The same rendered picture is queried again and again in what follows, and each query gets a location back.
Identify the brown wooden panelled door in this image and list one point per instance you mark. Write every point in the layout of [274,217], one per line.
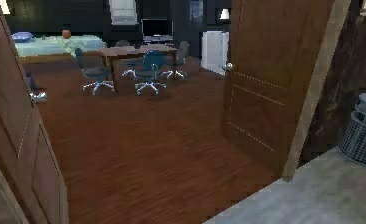
[21,140]

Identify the grey mesh laundry basket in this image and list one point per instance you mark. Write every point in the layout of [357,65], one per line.
[359,133]

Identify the brown wooden table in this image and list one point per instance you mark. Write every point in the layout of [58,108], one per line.
[137,53]

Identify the orange ball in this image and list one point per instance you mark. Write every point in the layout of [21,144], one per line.
[66,33]

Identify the blue swivel office chair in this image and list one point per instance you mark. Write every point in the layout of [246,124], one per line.
[92,71]
[36,90]
[151,68]

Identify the grey swivel office chair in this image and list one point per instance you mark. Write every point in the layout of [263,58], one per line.
[126,60]
[179,60]

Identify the white table lamp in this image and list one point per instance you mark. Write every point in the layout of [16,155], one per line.
[224,14]

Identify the framed wall picture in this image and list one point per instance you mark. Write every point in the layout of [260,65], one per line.
[196,10]

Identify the brown wooden room door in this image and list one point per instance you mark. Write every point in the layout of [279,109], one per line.
[274,76]

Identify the blue pillow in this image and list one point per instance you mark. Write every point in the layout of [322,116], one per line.
[22,36]

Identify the white cabinet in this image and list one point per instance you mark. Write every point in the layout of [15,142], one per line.
[214,50]

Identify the black television set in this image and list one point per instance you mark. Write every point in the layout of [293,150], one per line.
[156,27]

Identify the silver round door knob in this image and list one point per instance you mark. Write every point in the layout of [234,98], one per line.
[228,66]

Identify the bed with pale green cover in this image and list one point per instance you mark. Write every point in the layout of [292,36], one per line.
[54,46]

